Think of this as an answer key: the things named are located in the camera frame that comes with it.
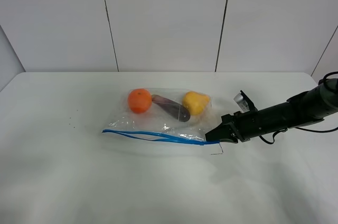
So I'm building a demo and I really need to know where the yellow pear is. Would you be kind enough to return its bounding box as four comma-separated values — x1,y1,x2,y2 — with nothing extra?
182,91,210,116

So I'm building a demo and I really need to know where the clear zip bag blue zipper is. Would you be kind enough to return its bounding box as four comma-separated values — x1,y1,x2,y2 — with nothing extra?
101,88,223,155

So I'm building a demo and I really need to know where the orange fruit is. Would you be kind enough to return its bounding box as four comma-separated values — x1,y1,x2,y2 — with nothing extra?
127,88,152,114

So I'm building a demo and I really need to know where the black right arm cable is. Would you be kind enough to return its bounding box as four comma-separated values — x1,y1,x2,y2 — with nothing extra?
260,125,338,145

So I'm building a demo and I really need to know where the purple eggplant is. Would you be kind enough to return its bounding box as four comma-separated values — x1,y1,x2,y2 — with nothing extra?
152,95,191,122

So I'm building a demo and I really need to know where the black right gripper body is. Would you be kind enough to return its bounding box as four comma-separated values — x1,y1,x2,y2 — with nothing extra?
221,110,264,142

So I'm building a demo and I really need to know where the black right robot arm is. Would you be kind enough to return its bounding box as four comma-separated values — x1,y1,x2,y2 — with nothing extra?
205,72,337,144

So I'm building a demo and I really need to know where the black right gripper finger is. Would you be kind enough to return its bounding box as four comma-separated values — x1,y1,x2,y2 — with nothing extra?
208,123,231,136
205,128,238,144

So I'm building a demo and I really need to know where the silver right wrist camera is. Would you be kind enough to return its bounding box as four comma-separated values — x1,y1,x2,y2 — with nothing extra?
234,90,258,113

